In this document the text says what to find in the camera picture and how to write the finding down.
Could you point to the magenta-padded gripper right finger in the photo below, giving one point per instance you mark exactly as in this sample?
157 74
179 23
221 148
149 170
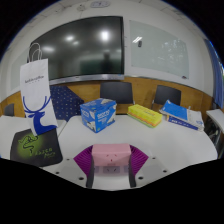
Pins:
138 160

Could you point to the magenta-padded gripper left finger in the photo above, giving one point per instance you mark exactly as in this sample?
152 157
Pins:
83 161

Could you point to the pink charger block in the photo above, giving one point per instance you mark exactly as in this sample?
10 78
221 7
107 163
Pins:
111 153

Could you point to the yellow rectangular box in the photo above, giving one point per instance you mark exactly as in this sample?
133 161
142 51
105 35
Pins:
145 115

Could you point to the black mouse pad green print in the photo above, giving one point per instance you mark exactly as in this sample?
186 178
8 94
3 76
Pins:
36 148

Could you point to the blue and white tissue box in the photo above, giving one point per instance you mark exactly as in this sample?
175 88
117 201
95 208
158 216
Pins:
98 115

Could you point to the blue notebook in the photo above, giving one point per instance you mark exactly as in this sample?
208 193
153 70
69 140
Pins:
175 110

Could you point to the white and blue paper pack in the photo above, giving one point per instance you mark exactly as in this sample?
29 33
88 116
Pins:
195 120

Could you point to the black chair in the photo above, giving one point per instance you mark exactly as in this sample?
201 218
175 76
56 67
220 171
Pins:
116 92
166 95

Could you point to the white paper bag blue deer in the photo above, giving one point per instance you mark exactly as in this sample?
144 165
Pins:
35 93

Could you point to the white side desk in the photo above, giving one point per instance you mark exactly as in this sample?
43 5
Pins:
217 117

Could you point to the dark grey chair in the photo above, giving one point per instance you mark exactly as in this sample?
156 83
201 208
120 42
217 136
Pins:
9 110

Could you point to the glass whiteboard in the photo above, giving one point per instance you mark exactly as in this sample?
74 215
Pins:
160 50

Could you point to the blue curtain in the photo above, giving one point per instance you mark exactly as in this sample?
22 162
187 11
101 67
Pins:
218 80

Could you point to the black whiteboard eraser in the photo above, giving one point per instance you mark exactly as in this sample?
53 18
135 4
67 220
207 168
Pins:
139 44

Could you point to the white ceiling device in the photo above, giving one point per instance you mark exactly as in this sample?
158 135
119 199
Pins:
99 4

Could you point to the small white wall board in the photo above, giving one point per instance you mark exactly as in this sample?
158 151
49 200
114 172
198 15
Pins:
18 71

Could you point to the large dark wall display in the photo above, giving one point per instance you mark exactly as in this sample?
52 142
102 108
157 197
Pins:
80 46

